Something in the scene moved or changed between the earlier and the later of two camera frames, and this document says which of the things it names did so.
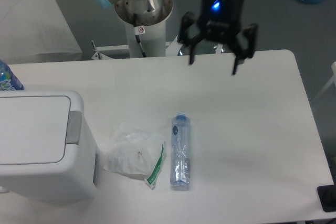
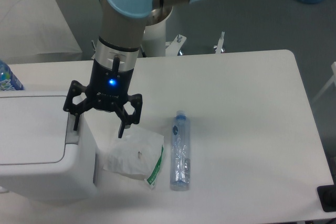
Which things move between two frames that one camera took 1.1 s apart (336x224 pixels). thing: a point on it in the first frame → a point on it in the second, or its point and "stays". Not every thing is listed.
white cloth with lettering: [31, 22] stays
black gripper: [220, 15] → [108, 88]
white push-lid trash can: [48, 152] stays
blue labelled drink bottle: [8, 81] stays
